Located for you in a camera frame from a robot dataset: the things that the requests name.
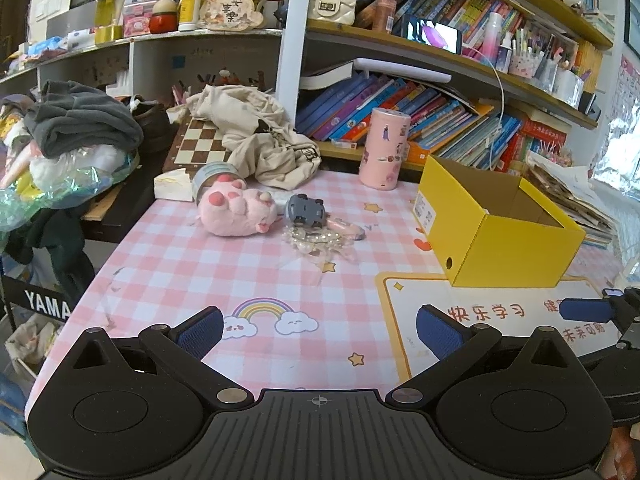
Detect pink plush pig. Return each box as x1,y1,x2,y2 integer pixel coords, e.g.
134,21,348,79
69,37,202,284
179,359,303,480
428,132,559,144
198,174,278,237

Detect pearl ribbon hair accessory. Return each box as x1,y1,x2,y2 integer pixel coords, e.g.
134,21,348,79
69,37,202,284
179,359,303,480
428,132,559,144
282,226,355,263

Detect grey toy car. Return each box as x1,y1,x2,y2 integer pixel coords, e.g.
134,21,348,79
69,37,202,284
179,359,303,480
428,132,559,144
284,193,326,228

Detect roll of packing tape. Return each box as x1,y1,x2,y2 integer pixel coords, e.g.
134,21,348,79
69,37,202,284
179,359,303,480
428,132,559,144
192,162,240,205

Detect yellow cardboard box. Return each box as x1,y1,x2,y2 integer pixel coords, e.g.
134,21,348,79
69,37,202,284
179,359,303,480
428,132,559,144
413,156,586,288

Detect stack of loose papers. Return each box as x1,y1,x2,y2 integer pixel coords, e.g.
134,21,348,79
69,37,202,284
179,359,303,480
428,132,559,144
524,151,617,249

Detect pink white desk mat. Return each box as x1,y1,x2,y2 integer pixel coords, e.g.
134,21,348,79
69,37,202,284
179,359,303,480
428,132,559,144
34,171,620,392

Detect white tissue pack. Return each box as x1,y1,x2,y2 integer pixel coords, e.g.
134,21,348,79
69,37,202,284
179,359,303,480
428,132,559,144
153,168,193,203

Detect red dictionaries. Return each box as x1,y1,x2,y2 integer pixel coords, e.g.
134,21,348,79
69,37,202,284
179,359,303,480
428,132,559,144
496,119,566,172

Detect iridescent plastic bag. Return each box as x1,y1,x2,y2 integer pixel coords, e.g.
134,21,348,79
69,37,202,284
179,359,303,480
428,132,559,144
1,145,140,232

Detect wooden chessboard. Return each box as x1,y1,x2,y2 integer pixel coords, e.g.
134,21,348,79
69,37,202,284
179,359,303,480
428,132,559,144
163,117,230,177

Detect pink cylindrical canister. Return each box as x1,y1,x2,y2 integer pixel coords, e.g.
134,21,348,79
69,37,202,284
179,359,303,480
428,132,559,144
359,107,411,191

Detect row of leaning books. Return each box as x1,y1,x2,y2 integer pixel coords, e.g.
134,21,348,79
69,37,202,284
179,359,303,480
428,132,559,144
295,66,523,170

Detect beige crumpled hoodie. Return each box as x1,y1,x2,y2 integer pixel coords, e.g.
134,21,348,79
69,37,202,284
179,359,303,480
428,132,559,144
186,84,321,191

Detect grey folded sweater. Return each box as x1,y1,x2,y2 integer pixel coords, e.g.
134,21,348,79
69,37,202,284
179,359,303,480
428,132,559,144
24,80,143,158

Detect white desk lamp bar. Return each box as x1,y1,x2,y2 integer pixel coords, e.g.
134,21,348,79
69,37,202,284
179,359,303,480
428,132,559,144
352,58,451,84

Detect smartphone on shelf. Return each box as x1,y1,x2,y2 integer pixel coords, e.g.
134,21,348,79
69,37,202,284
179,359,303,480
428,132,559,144
401,15,462,54

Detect white charging cable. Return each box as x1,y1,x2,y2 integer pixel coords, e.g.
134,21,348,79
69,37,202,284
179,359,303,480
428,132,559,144
462,44,507,172

